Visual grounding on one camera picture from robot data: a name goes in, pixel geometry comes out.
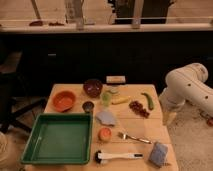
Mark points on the green plastic cup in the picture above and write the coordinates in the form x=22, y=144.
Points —
x=105, y=99

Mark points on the dark red grape bunch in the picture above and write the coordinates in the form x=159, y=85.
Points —
x=138, y=109

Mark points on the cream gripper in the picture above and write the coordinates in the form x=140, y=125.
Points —
x=168, y=117

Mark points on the orange round fruit toy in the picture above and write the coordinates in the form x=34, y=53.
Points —
x=104, y=134

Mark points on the orange bowl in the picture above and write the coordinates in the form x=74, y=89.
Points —
x=63, y=100

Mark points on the cream block on table edge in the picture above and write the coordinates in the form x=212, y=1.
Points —
x=115, y=79

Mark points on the pale green round slice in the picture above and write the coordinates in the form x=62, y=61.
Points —
x=113, y=90

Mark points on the blue grey cloth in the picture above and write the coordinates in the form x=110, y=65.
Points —
x=106, y=118

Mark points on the green plastic tray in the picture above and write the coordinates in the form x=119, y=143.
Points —
x=59, y=139

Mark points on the blue sponge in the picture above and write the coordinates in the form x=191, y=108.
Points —
x=158, y=154

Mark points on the small dark metal cup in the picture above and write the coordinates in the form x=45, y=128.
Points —
x=88, y=107

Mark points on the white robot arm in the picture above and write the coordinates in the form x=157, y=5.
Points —
x=186, y=84

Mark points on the white handled dish brush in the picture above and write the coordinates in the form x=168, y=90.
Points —
x=100, y=157

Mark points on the green pepper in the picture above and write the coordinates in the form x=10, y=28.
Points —
x=149, y=101

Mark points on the silver fork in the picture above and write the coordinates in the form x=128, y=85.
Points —
x=126, y=136

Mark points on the black office chair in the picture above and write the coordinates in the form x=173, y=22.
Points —
x=8, y=76

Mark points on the yellow banana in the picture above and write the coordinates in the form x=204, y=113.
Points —
x=120, y=100

